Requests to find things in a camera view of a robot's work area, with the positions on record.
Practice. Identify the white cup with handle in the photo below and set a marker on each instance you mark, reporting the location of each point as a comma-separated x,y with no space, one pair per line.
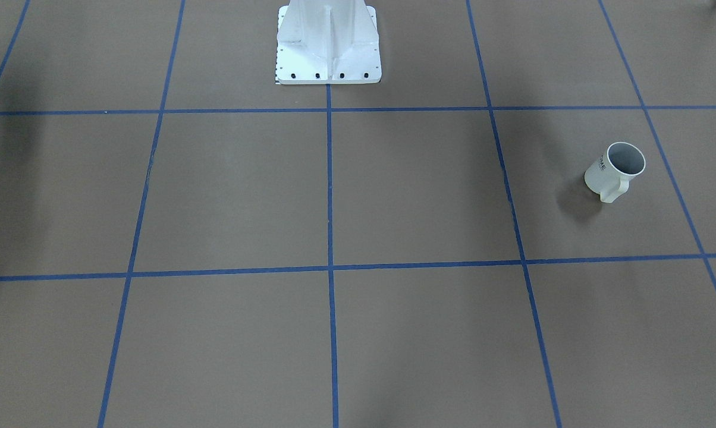
610,175

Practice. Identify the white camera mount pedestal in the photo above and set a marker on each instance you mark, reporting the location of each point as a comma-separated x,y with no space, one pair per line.
327,42

